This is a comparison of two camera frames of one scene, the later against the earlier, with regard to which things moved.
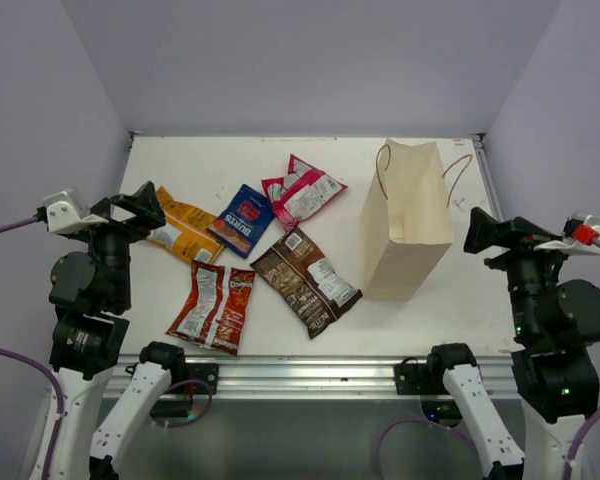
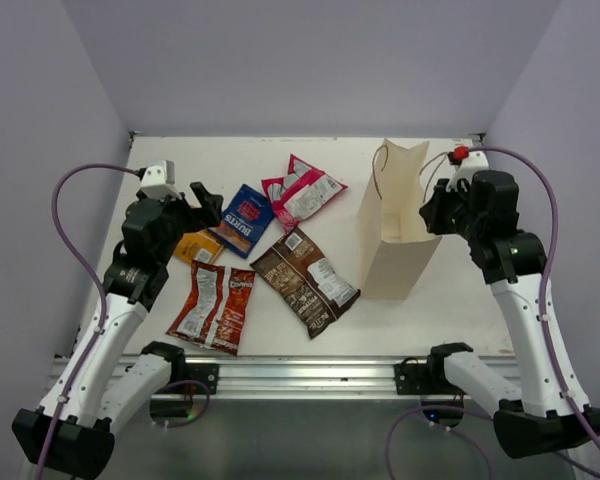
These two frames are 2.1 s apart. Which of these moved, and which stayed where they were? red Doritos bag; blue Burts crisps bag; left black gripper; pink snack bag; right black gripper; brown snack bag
Moved: right black gripper; left black gripper
Stayed: red Doritos bag; pink snack bag; brown snack bag; blue Burts crisps bag
